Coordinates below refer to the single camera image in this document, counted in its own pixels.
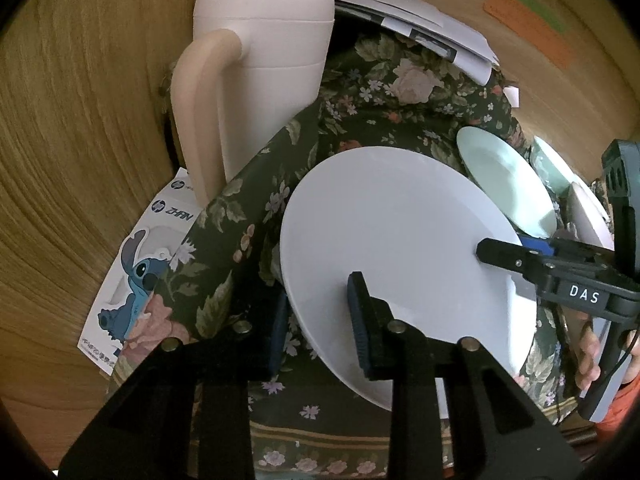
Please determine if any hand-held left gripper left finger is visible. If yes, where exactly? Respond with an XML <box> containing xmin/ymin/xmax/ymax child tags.
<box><xmin>57</xmin><ymin>289</ymin><xmax>292</xmax><ymax>480</ymax></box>

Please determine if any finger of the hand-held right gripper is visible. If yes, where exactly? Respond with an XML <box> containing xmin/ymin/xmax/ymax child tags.
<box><xmin>475</xmin><ymin>237</ymin><xmax>552</xmax><ymax>287</ymax></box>
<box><xmin>518</xmin><ymin>232</ymin><xmax>616</xmax><ymax>267</ymax></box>

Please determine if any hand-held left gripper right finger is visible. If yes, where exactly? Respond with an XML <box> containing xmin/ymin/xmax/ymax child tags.
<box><xmin>347</xmin><ymin>270</ymin><xmax>584</xmax><ymax>480</ymax></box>

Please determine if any pale green plate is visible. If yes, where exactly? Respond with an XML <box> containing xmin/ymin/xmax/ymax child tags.
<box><xmin>456</xmin><ymin>125</ymin><xmax>558</xmax><ymax>239</ymax></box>
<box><xmin>529</xmin><ymin>135</ymin><xmax>581</xmax><ymax>198</ymax></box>

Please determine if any large white plate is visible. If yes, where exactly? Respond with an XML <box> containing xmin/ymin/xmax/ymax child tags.
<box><xmin>279</xmin><ymin>146</ymin><xmax>540</xmax><ymax>413</ymax></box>

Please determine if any person's right hand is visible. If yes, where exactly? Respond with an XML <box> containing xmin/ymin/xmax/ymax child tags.
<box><xmin>571</xmin><ymin>308</ymin><xmax>610</xmax><ymax>393</ymax></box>

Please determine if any small white plate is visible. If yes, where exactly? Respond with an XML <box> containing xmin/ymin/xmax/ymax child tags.
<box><xmin>567</xmin><ymin>180</ymin><xmax>615</xmax><ymax>251</ymax></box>

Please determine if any white box with blue cartoon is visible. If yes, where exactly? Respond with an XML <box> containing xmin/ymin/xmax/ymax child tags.
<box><xmin>77</xmin><ymin>167</ymin><xmax>211</xmax><ymax>376</ymax></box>

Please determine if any dark floral tablecloth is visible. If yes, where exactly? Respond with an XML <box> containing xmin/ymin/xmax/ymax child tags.
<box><xmin>107</xmin><ymin>25</ymin><xmax>601</xmax><ymax>480</ymax></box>

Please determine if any orange paper note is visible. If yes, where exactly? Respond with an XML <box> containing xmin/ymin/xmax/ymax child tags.
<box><xmin>482</xmin><ymin>0</ymin><xmax>573</xmax><ymax>71</ymax></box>

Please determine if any green paper note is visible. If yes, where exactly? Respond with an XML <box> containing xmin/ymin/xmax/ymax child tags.
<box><xmin>500</xmin><ymin>0</ymin><xmax>567</xmax><ymax>36</ymax></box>

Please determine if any stack of white papers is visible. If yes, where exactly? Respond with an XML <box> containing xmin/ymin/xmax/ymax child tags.
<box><xmin>297</xmin><ymin>0</ymin><xmax>501</xmax><ymax>86</ymax></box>

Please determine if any beige plastic pitcher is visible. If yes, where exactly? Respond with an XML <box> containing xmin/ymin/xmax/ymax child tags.
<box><xmin>167</xmin><ymin>0</ymin><xmax>336</xmax><ymax>203</ymax></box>

